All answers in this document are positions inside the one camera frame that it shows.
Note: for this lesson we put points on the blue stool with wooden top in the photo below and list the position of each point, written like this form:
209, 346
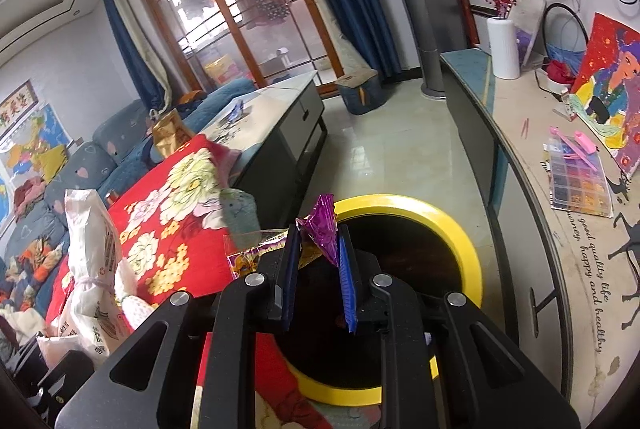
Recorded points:
362, 94

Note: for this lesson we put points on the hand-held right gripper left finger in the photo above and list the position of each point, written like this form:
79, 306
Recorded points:
291, 279

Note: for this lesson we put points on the clear bead organizer box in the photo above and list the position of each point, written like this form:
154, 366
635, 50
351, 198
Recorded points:
580, 179

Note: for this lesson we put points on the yellow cardboard box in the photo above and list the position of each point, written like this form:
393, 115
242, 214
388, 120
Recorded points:
225, 69

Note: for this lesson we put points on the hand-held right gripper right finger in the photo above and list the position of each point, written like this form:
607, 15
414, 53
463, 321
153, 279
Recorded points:
347, 289

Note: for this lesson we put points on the grey coffee table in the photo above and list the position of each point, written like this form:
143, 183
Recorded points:
295, 119

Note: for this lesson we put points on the yellow rimmed trash bin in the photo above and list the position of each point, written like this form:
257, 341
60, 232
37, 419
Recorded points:
450, 229

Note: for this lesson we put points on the blue wrapper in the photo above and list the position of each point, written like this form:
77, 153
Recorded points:
239, 110

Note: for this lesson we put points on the blue curtain with beige lining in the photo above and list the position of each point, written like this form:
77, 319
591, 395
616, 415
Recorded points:
132, 54

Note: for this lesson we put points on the patterned quilt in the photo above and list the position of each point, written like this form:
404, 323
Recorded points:
30, 264

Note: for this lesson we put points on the gold paper bag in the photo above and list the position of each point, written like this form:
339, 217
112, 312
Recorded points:
170, 134

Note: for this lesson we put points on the hanging drying rack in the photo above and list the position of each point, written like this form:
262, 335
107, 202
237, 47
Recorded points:
272, 1

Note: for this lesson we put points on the pink tweezers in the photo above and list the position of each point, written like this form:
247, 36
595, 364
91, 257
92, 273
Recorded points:
525, 127

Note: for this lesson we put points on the blue heart print sofa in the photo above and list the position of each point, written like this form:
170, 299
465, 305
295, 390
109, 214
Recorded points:
115, 129

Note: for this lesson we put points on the long grey cabinet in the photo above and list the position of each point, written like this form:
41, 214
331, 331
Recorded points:
525, 159

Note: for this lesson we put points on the country wall map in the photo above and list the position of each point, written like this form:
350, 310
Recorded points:
35, 149

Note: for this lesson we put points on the purple canvas board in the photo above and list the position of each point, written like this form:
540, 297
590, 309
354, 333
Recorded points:
527, 39

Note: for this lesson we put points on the white plastic bag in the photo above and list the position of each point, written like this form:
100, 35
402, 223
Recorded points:
90, 259

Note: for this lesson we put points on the clear printed snack wrapper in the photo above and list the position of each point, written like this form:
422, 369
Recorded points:
245, 259

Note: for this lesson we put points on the small metal can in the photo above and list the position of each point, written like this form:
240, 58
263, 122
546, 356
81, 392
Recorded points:
111, 197

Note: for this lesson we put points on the red item in white bowl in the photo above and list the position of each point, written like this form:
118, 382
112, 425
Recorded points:
557, 71

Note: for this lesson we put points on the pile of red clothes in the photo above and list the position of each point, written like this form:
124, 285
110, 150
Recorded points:
27, 194

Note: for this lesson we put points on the pink plastic tool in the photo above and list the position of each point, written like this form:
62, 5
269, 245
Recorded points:
575, 143

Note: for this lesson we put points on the red floral blanket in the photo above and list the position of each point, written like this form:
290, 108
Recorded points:
165, 219

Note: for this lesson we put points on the white cloth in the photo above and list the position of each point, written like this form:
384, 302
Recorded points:
22, 329

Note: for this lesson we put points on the wooden framed glass door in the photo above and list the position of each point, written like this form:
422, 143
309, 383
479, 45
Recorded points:
241, 49

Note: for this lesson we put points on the purple foil wrapper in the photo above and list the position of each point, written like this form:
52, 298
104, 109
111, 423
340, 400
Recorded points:
322, 229

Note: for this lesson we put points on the framed calligraphy scroll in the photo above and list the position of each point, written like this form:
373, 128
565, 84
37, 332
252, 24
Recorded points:
20, 106

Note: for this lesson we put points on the colourful figure painting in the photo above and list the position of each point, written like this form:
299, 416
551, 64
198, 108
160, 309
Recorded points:
610, 84

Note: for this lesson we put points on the white ribbed vase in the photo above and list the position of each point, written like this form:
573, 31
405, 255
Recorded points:
504, 49

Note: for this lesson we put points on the grey blue cloth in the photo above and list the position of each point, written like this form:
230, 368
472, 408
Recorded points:
240, 209

